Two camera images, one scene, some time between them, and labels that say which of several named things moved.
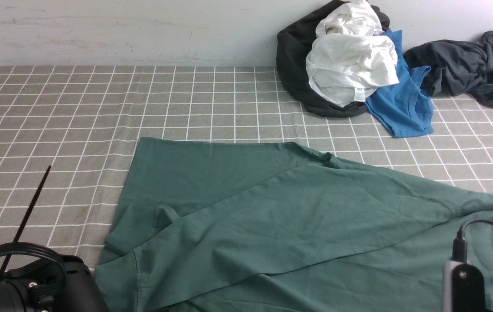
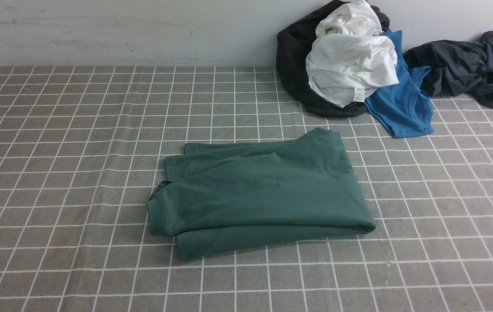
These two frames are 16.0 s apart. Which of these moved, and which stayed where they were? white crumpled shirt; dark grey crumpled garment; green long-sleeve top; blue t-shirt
Moved: green long-sleeve top
Stayed: blue t-shirt; dark grey crumpled garment; white crumpled shirt
